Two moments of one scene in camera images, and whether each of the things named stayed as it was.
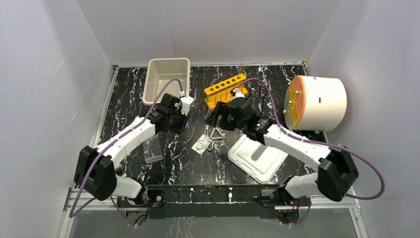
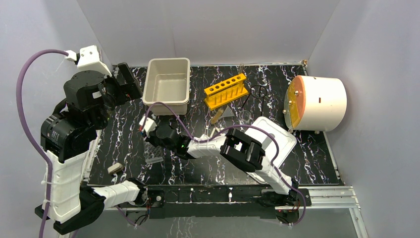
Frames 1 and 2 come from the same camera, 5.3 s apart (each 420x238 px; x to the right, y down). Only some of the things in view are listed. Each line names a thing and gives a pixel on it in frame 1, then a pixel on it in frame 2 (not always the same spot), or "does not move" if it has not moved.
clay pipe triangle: [221, 135] does not move
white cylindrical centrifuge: [315, 103] does not move
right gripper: [221, 109] to [150, 139]
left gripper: [179, 121] to [121, 84]
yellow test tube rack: [221, 92] does not move
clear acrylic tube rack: [152, 149] does not move
